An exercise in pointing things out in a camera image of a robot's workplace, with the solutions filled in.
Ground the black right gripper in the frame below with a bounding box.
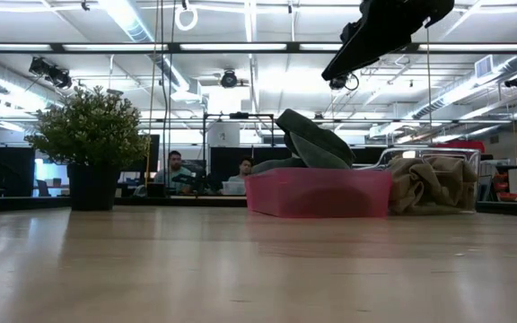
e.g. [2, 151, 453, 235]
[320, 0, 456, 83]

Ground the dark green cloth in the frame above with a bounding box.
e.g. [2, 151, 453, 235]
[251, 108, 357, 175]

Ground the clear plastic bin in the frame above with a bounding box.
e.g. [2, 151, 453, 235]
[356, 146, 483, 214]

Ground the red plastic bin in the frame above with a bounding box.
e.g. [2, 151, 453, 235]
[244, 167, 393, 220]

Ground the person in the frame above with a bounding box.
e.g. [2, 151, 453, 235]
[226, 155, 255, 183]
[153, 150, 195, 195]

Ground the red storage shelf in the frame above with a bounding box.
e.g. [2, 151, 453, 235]
[491, 163, 517, 203]

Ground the green artificial plant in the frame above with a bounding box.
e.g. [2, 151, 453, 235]
[24, 84, 151, 170]

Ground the black plant pot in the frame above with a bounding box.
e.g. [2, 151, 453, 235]
[66, 162, 121, 212]

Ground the black metal frame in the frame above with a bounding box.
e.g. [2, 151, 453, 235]
[202, 111, 276, 180]

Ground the white hanging ring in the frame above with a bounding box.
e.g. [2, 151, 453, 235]
[174, 4, 199, 32]

